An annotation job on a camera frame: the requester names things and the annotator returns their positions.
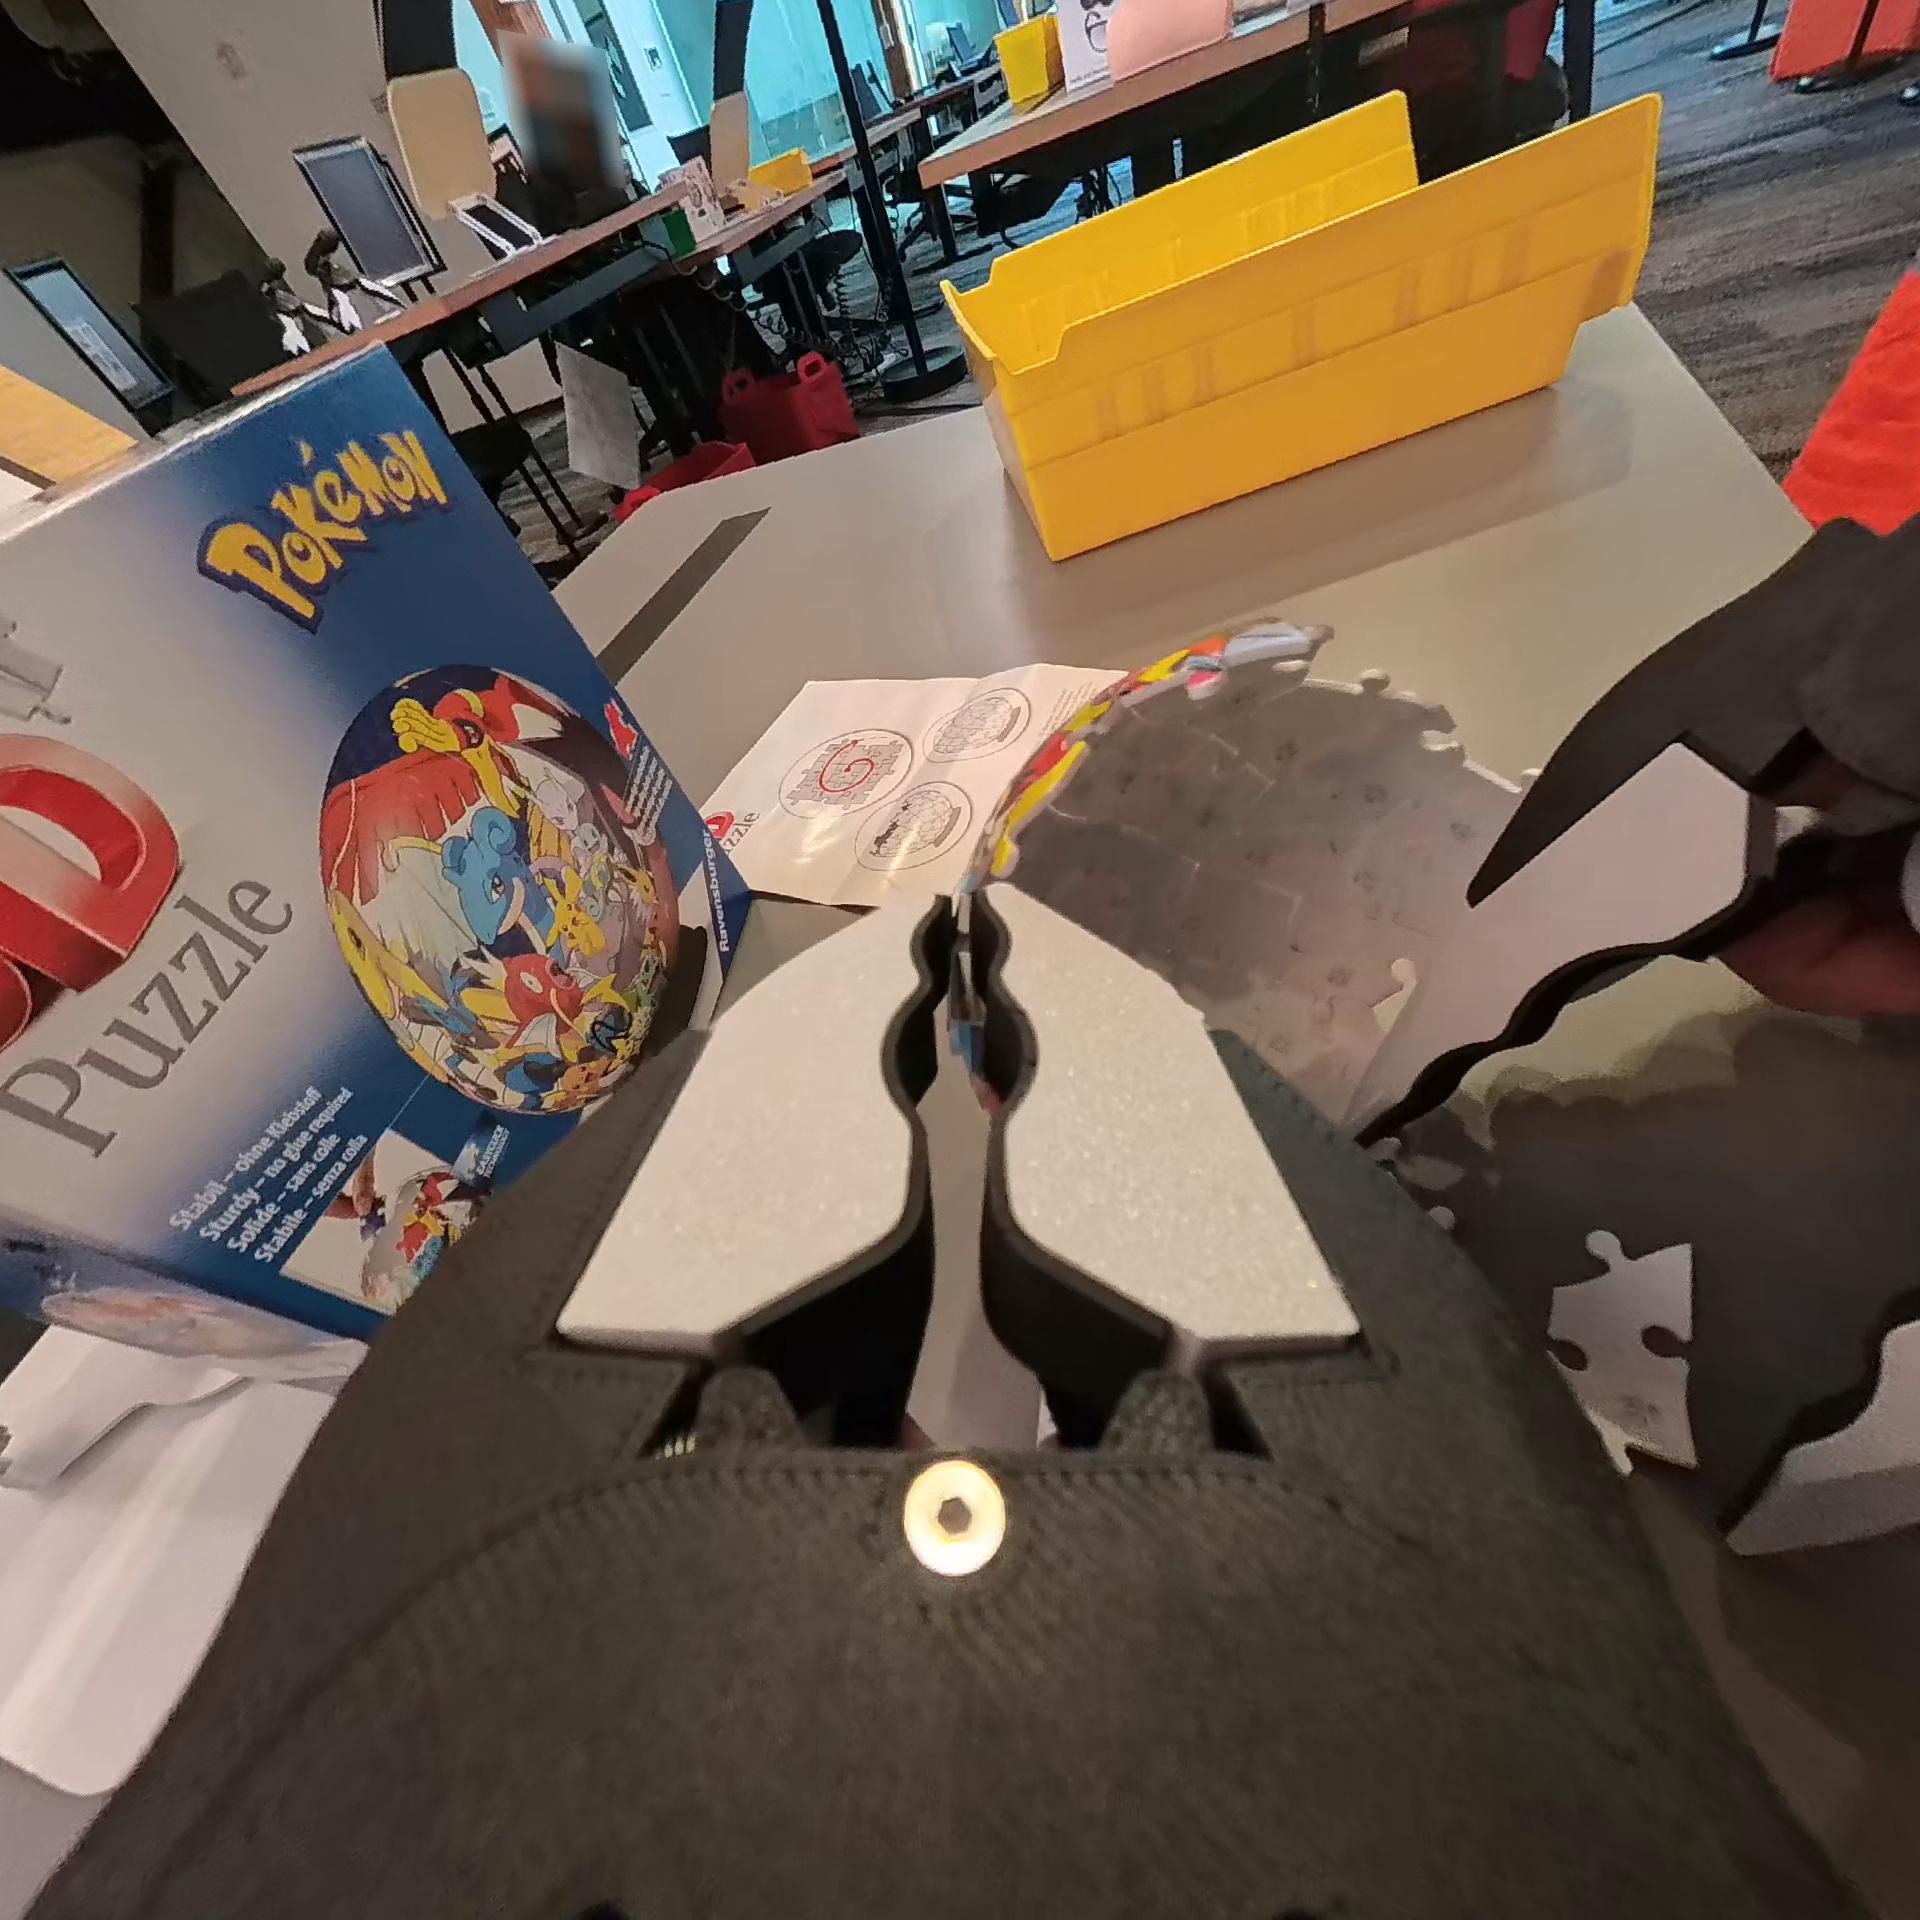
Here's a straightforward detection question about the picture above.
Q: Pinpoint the white instruction sheet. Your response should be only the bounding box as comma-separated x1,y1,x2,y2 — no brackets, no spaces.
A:
699,662,1129,913

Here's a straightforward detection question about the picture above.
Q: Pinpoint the long wooden desk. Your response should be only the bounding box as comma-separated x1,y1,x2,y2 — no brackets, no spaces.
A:
229,163,849,404

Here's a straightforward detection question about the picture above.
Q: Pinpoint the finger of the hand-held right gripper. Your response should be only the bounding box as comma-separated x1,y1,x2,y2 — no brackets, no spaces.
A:
1354,739,1779,1149
1687,1306,1920,1559

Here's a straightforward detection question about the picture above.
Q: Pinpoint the orange red seat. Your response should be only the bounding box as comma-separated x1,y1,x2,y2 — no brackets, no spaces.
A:
1782,267,1920,535

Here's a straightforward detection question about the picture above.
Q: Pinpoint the white puzzle ball shell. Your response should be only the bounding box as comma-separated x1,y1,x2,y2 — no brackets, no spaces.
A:
949,620,1540,1143

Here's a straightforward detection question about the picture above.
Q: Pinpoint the white puzzle piece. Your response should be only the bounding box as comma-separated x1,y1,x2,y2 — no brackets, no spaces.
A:
1543,1228,1743,1481

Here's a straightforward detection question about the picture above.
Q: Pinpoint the dark flat monitor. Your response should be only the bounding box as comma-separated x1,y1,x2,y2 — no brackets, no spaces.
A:
6,257,175,415

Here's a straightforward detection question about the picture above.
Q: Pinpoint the wooden desk with black legs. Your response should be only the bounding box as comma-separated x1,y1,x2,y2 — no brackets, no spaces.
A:
917,0,1420,191

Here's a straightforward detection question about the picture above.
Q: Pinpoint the red bag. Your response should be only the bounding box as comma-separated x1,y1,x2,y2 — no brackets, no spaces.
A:
612,442,756,523
718,351,860,455

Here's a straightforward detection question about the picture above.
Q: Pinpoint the person's right hand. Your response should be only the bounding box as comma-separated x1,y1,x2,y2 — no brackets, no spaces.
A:
1726,762,1920,1041

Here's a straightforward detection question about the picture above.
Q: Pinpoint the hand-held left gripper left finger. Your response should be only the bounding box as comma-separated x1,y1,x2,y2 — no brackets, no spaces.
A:
555,897,962,1452

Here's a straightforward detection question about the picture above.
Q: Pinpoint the hanging white paper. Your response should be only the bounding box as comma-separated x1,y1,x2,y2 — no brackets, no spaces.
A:
561,359,649,492

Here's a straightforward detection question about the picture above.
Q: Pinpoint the beige chair back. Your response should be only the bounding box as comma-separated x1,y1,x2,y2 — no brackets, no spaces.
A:
383,74,500,221

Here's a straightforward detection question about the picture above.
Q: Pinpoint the white paper sheet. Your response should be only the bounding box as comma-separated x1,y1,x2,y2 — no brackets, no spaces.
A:
0,1319,378,1797

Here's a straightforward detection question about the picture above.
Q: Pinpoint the grey framed monitor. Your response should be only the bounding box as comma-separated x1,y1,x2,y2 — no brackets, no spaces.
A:
290,135,449,291

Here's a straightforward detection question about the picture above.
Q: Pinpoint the blue puzzle box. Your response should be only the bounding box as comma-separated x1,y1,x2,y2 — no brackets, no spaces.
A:
0,342,730,1341

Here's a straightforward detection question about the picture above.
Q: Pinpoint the yellow plastic bin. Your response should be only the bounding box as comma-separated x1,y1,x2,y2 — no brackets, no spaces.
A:
940,90,1666,565

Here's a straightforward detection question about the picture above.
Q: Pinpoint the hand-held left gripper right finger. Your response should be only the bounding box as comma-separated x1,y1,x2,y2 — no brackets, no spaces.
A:
966,885,1362,1452

